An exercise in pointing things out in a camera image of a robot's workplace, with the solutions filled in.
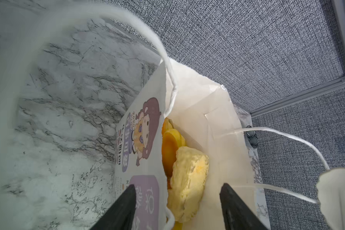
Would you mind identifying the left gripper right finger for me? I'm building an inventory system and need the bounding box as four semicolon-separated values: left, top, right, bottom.
219;183;267;230

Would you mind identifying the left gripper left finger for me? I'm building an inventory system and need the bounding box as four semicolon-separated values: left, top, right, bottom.
91;185;137;230

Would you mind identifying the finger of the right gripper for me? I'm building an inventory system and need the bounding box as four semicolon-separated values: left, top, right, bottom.
316;168;345;230

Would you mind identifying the pale crumbly square bread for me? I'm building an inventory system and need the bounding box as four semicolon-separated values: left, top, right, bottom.
167;146;209;223

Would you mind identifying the small yellow croissant bread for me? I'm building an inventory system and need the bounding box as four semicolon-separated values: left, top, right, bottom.
162;128;186;177

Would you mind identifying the white printed paper bag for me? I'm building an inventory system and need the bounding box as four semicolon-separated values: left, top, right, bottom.
0;2;261;230

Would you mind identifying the ridged yellow spiral bread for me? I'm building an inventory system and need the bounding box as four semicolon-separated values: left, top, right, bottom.
162;117;174;135

